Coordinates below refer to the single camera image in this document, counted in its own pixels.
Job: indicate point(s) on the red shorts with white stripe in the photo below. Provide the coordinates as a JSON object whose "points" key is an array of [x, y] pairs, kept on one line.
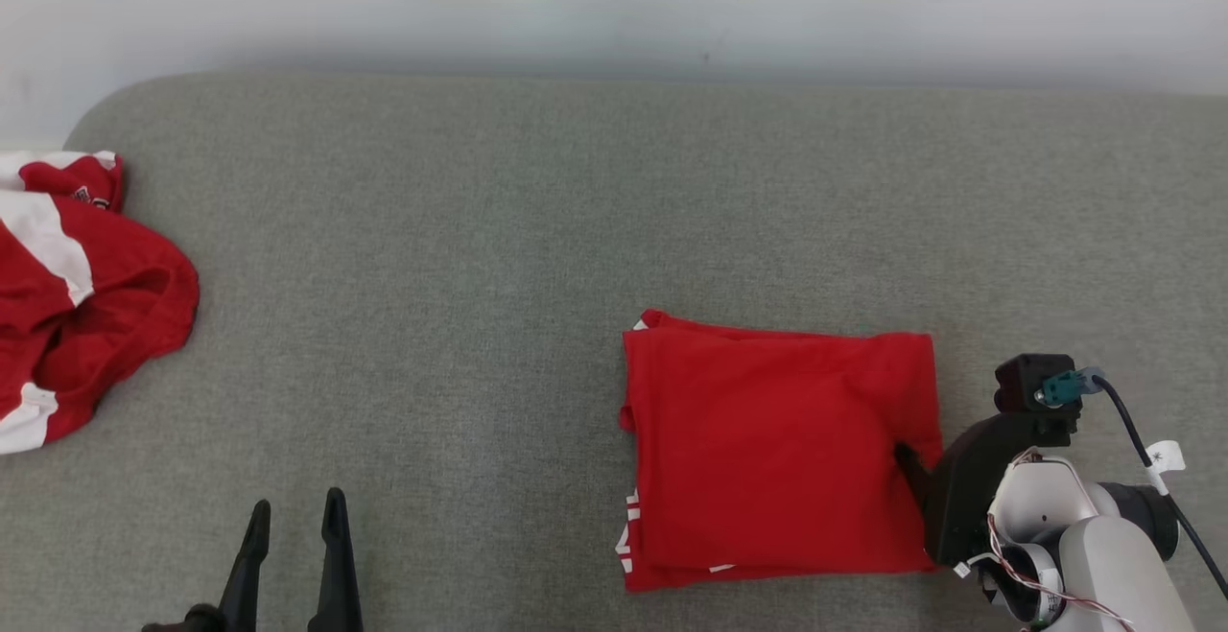
{"points": [[106, 296]]}

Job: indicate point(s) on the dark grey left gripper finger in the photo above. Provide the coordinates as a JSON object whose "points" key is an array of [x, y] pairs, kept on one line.
{"points": [[245, 574], [336, 574]]}

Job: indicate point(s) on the red jersey shirt white sleeves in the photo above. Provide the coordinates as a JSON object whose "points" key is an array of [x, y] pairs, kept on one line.
{"points": [[767, 450]]}

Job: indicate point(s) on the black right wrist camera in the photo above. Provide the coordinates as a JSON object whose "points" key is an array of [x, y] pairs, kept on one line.
{"points": [[1027, 378]]}

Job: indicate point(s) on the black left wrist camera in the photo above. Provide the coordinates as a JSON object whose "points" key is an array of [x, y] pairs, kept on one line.
{"points": [[187, 620]]}

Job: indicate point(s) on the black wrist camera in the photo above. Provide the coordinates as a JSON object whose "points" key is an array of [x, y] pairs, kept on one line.
{"points": [[187, 620], [1027, 378]]}

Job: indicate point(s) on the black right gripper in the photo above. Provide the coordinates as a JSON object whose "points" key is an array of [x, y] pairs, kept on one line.
{"points": [[969, 488]]}

